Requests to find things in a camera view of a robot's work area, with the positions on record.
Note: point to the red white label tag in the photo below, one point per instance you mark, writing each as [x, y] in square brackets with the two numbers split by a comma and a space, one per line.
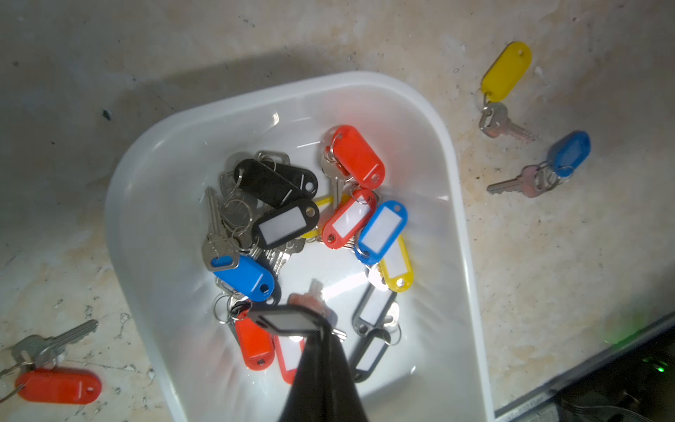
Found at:
[349, 219]

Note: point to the aluminium front rail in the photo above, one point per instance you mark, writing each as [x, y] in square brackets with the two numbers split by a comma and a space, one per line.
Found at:
[630, 381]

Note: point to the blue white label tag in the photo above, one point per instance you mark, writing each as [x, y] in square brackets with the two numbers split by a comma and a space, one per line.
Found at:
[381, 232]

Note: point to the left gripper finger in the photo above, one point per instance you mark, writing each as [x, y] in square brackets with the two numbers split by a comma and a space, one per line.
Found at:
[323, 389]

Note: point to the blue tag in box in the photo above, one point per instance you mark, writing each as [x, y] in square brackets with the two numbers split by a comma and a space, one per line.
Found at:
[249, 278]

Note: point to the red tag at bottom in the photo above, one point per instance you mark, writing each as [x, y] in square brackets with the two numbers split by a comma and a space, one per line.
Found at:
[256, 344]

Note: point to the blue tag key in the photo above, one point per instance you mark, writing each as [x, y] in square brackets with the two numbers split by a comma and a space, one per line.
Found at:
[563, 159]

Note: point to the black frame tag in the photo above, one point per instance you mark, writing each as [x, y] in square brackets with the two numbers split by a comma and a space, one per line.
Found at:
[368, 354]

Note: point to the yellow tag key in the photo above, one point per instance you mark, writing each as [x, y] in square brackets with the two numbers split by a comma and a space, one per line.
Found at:
[497, 84]

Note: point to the black tag in box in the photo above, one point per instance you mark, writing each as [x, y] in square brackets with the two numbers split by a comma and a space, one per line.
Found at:
[275, 185]

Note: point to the red tag key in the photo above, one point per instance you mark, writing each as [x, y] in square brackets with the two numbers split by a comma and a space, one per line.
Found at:
[41, 380]

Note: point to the yellow tag in box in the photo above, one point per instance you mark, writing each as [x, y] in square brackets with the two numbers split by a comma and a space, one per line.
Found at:
[396, 268]

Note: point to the red tag in box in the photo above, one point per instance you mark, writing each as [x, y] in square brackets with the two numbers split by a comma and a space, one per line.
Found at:
[354, 158]

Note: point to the black white label tag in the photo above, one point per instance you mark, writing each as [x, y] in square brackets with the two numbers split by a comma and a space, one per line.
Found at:
[286, 223]

